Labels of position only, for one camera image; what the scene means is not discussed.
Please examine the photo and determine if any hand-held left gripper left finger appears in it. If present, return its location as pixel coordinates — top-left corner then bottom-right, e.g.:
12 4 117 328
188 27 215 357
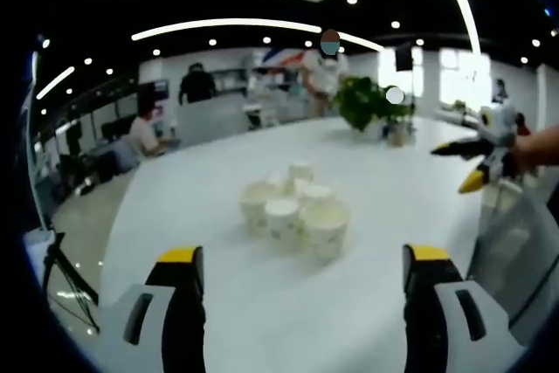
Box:
98 245 206 373

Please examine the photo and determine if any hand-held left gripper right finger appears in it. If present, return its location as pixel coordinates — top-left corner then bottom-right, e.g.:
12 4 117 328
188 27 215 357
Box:
401 243 528 373

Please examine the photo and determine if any cluster of white paper cups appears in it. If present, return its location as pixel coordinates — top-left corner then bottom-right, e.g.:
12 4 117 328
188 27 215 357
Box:
238 162 351 261

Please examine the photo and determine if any small beige jar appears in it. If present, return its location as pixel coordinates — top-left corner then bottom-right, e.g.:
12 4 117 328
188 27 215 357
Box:
387 127 408 148

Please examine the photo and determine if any clear plastic container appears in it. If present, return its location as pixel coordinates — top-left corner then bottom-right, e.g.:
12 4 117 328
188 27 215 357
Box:
466 178 559 342

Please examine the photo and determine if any black tripod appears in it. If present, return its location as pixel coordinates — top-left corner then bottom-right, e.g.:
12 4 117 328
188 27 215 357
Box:
41 231 102 335

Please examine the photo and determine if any black hanging monitor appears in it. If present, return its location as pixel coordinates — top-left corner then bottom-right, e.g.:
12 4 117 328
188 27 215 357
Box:
395 45 414 72

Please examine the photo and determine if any white table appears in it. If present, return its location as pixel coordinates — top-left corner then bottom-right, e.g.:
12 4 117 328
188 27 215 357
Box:
99 114 528 373

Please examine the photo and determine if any green potted plant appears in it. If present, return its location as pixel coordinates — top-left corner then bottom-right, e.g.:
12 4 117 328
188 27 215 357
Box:
330 75 417 143

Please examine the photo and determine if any curved ceiling light strip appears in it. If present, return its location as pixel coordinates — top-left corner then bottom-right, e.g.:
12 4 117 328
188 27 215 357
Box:
130 17 385 53
430 0 482 58

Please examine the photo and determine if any grey office partition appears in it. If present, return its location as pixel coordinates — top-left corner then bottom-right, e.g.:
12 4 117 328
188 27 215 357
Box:
174 95 251 148

